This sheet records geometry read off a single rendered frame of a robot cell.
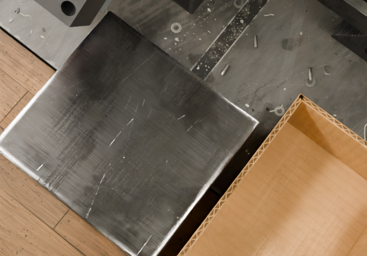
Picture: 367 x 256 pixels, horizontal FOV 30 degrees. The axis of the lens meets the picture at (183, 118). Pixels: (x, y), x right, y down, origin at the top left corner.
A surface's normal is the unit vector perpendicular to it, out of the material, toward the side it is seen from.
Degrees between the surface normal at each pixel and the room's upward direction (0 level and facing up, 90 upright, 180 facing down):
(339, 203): 0
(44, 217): 0
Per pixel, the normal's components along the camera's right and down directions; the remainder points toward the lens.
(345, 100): 0.05, -0.25
